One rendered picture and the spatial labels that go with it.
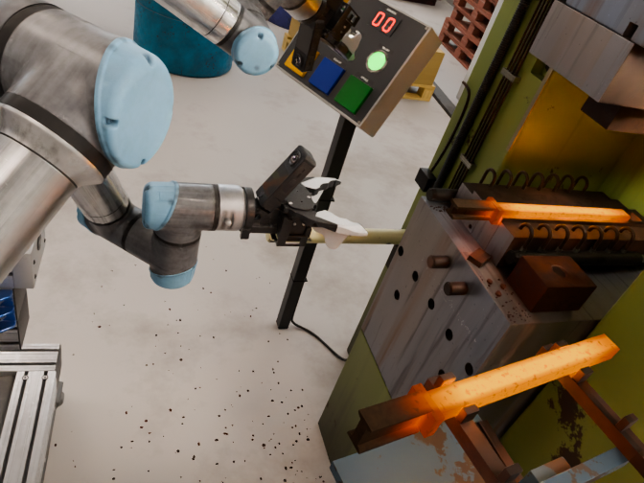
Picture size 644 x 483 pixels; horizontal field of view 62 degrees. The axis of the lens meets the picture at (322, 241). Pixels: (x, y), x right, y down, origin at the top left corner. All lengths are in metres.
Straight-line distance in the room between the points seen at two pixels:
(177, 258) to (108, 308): 1.16
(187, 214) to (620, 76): 0.69
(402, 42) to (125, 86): 0.92
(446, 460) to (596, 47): 0.70
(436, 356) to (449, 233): 0.26
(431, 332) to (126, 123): 0.83
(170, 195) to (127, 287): 1.29
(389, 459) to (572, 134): 0.86
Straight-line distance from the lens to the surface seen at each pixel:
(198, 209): 0.84
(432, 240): 1.18
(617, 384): 1.12
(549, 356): 0.78
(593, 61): 1.00
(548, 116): 1.31
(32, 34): 0.60
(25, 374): 1.61
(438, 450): 0.96
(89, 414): 1.78
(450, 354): 1.14
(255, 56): 0.91
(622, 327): 1.10
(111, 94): 0.53
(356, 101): 1.33
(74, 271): 2.17
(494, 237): 1.11
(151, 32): 3.72
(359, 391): 1.52
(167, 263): 0.90
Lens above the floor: 1.49
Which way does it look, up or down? 37 degrees down
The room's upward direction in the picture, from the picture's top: 19 degrees clockwise
